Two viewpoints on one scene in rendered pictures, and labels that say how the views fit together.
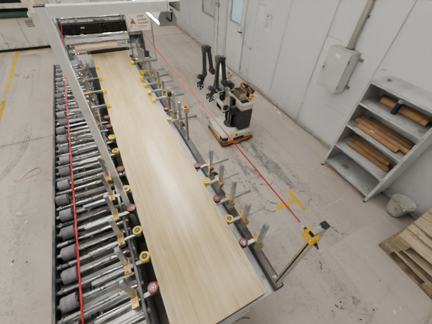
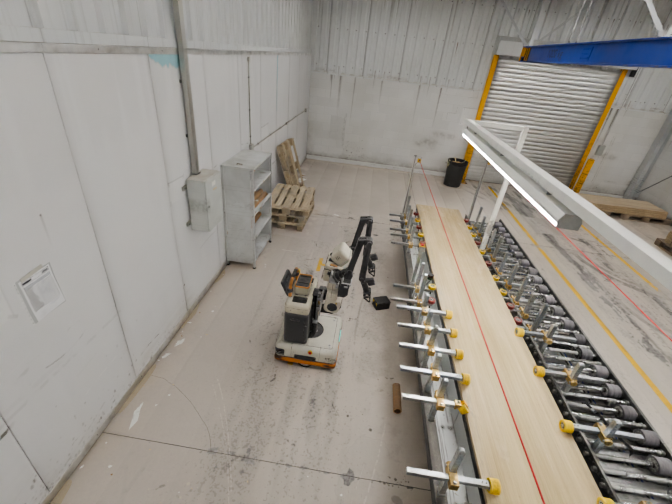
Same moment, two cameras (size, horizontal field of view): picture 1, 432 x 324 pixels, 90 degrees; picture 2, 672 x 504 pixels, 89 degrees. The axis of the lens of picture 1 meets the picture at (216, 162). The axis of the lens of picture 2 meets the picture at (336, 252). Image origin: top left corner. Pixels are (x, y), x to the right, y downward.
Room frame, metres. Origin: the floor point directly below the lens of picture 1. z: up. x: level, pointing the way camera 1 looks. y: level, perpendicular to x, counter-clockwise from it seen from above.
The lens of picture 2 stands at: (5.72, 1.46, 2.98)
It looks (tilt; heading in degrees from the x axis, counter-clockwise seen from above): 30 degrees down; 213
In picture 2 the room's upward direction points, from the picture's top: 7 degrees clockwise
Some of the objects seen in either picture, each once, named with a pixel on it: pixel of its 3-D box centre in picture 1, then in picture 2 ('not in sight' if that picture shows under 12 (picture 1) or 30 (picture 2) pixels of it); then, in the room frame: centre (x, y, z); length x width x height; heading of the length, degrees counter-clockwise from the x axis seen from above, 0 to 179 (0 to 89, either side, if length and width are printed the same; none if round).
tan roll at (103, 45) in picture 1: (107, 44); not in sight; (4.81, 2.44, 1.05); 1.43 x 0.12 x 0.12; 120
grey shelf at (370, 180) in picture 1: (377, 143); (249, 208); (2.47, -2.28, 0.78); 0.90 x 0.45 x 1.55; 30
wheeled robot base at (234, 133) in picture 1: (230, 128); (310, 336); (3.41, -0.23, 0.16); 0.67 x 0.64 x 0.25; 119
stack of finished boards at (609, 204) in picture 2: not in sight; (610, 204); (-5.52, 2.58, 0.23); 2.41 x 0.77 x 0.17; 121
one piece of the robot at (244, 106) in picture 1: (236, 107); (304, 306); (3.46, -0.32, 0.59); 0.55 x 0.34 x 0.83; 29
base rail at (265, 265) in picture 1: (177, 123); (414, 309); (2.76, 0.65, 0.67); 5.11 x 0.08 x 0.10; 30
